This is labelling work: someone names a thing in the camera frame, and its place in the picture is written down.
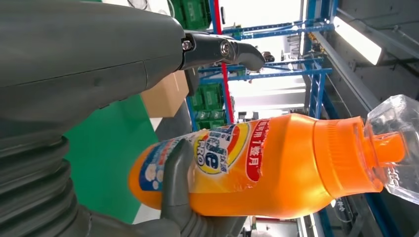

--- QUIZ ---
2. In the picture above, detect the red rack beam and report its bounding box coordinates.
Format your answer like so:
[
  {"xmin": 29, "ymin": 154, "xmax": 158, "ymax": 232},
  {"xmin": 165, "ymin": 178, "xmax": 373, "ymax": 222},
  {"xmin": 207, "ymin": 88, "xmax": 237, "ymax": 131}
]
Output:
[{"xmin": 212, "ymin": 0, "xmax": 235, "ymax": 125}]

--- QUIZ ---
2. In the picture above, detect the green plastic crate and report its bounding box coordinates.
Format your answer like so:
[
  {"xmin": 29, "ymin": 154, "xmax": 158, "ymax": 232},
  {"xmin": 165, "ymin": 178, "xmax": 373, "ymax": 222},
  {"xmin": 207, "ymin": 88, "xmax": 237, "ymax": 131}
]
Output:
[
  {"xmin": 190, "ymin": 83, "xmax": 230, "ymax": 130},
  {"xmin": 171, "ymin": 0, "xmax": 212, "ymax": 30}
]

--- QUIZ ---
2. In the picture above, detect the orange detergent bottle clear cap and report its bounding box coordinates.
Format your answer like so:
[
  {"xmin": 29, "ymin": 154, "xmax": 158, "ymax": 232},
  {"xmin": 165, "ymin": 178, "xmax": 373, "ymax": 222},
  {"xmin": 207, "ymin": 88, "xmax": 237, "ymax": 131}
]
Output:
[{"xmin": 128, "ymin": 95, "xmax": 419, "ymax": 220}]

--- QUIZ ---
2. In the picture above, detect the ceiling light panel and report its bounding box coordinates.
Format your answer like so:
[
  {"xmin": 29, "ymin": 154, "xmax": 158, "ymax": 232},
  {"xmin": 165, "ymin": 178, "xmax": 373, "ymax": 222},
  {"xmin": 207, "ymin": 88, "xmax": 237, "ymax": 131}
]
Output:
[{"xmin": 333, "ymin": 15, "xmax": 383, "ymax": 66}]

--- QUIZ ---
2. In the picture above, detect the blue shelving rack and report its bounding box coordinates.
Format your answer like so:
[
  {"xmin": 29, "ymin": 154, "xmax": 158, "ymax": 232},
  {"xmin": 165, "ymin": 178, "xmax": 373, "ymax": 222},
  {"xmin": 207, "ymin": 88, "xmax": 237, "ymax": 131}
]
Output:
[{"xmin": 185, "ymin": 0, "xmax": 397, "ymax": 237}]

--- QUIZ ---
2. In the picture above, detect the brown cardboard box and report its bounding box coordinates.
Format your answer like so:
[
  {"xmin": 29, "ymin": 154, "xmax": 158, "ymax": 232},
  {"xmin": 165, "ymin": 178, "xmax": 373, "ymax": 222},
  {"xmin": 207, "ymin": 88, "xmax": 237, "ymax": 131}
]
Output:
[{"xmin": 140, "ymin": 70, "xmax": 190, "ymax": 119}]

